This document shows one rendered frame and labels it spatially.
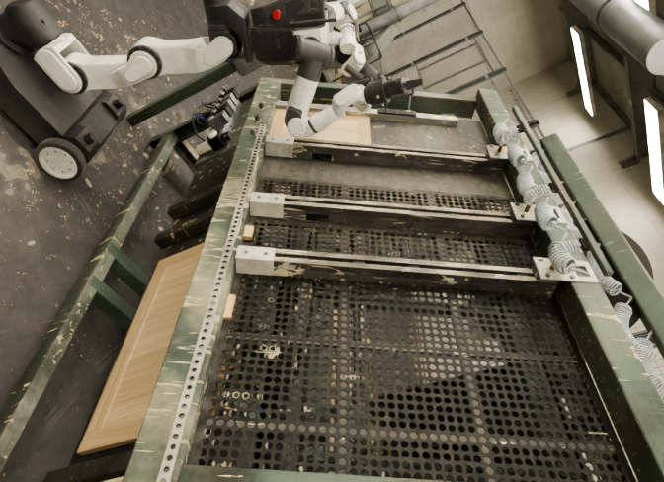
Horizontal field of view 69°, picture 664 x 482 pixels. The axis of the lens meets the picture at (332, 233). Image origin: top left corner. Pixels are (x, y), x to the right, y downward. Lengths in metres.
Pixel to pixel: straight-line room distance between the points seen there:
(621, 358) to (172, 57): 1.96
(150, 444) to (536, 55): 11.22
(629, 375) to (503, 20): 10.12
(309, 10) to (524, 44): 9.80
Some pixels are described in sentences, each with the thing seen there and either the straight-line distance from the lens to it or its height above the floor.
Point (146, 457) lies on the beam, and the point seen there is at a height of 0.84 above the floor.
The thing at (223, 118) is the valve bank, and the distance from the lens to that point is 2.33.
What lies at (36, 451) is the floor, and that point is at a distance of 2.14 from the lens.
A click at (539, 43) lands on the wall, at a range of 11.74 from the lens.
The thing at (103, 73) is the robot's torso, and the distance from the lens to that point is 2.40.
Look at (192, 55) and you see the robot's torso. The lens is 2.20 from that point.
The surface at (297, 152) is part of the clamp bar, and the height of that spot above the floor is 1.02.
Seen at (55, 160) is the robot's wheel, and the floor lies 0.09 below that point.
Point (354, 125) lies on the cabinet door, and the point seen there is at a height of 1.23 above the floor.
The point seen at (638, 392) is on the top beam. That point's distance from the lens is 1.56.
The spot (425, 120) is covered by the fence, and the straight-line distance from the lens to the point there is 2.62.
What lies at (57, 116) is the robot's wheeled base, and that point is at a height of 0.17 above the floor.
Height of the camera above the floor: 1.73
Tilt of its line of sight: 19 degrees down
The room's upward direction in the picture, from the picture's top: 69 degrees clockwise
